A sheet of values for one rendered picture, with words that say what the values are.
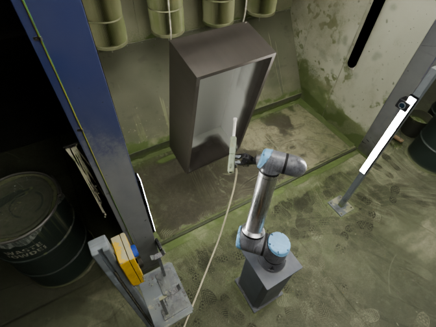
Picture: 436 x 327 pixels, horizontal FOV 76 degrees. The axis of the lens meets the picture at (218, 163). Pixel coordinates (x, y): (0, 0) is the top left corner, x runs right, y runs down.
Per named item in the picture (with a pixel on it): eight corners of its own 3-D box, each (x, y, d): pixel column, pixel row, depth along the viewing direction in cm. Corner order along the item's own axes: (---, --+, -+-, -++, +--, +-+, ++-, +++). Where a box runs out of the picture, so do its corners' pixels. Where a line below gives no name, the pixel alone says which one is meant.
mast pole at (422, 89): (337, 205, 302) (431, 67, 177) (340, 203, 304) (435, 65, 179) (340, 208, 300) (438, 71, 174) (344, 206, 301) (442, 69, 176)
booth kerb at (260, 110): (119, 167, 320) (116, 159, 310) (118, 165, 321) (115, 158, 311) (300, 100, 413) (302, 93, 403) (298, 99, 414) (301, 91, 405)
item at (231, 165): (237, 180, 237) (232, 170, 216) (231, 180, 238) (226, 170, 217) (241, 129, 254) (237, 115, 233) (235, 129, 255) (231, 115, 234)
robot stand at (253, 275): (283, 294, 242) (303, 267, 193) (254, 313, 231) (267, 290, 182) (262, 263, 258) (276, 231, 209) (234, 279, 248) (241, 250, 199)
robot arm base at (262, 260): (290, 264, 194) (294, 258, 186) (268, 278, 187) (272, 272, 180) (274, 241, 204) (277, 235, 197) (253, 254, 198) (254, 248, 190)
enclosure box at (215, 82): (169, 146, 276) (169, 40, 174) (220, 126, 299) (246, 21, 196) (186, 174, 264) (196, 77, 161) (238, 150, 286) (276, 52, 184)
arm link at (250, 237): (258, 260, 181) (289, 161, 143) (232, 252, 184) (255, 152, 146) (261, 244, 194) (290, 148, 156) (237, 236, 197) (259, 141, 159)
